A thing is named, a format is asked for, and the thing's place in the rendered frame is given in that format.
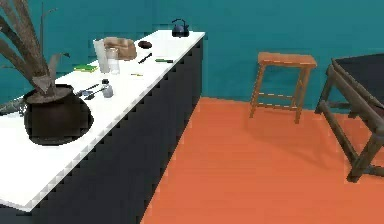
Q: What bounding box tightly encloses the orange wooden stool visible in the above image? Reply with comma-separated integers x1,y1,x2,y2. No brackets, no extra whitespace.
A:
249,51,318,125

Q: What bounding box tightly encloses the brown paper bag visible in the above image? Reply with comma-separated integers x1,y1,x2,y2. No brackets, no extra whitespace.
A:
103,36,138,62

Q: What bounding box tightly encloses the clear glass cup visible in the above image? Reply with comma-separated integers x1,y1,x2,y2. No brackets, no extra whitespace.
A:
105,47,121,76

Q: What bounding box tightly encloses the white paper roll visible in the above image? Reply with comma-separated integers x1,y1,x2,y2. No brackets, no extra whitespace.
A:
92,38,111,75

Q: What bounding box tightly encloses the grey pepper shaker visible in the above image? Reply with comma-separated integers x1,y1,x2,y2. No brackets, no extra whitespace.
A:
101,78,114,99

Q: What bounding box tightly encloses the dark wooden table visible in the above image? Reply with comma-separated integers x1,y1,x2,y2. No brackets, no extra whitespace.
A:
314,53,384,184

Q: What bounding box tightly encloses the potted plant in dark pot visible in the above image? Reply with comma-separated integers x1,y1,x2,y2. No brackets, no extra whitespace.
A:
0,0,95,147

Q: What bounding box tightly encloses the dark blue kettle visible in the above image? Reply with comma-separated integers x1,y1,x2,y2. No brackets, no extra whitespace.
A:
171,18,190,38

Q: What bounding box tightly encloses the black counter with white top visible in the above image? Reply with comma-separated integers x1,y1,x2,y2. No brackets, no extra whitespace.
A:
0,29,206,224

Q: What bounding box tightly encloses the dark spoon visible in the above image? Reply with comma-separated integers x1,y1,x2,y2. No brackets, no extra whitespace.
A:
83,88,105,101

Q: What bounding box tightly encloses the dark fork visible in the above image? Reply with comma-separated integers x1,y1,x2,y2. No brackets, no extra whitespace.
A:
75,83,101,97

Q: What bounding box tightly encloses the black knife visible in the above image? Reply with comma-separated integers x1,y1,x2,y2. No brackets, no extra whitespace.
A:
137,52,153,65

